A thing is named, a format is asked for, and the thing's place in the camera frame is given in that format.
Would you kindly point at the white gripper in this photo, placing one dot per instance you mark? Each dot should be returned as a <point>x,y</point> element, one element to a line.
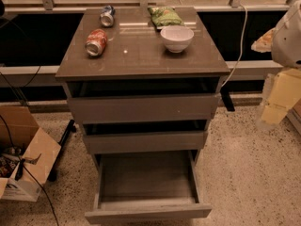
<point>288,40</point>

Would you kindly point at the grey bottom drawer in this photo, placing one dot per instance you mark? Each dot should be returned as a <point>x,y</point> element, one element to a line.
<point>147,186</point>

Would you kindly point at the grey drawer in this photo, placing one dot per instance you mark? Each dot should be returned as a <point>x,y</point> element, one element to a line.
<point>147,186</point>
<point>152,136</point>
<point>172,99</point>

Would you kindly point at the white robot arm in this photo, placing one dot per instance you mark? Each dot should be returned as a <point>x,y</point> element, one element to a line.
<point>286,50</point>

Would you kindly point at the grey drawer cabinet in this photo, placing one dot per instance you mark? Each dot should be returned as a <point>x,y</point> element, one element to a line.
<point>135,51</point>

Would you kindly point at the grey middle drawer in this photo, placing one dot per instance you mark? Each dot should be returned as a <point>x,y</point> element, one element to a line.
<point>152,136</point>

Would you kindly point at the grey top drawer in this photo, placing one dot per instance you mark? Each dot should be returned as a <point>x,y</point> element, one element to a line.
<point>172,99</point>

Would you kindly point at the cardboard box right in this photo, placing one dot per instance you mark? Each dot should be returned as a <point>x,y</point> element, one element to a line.
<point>294,117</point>

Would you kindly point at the black stand leg right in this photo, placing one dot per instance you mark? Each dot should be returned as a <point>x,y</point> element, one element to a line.
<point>227,101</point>

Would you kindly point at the black stand leg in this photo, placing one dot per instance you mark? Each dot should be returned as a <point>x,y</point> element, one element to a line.
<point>69,129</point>
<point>227,101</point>

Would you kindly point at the white ceramic bowl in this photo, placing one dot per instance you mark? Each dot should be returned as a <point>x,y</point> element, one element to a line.
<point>176,38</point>

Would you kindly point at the green chip bag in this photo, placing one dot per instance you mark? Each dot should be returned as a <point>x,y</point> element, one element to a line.
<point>164,16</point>

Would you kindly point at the red soda can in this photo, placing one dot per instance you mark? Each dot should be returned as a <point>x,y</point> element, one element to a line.
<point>96,42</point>

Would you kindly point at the black stand leg left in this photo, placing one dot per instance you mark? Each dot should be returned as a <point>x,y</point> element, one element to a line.
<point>69,129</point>

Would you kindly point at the open cardboard box left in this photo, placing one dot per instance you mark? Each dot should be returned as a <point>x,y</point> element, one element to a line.
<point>18,128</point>

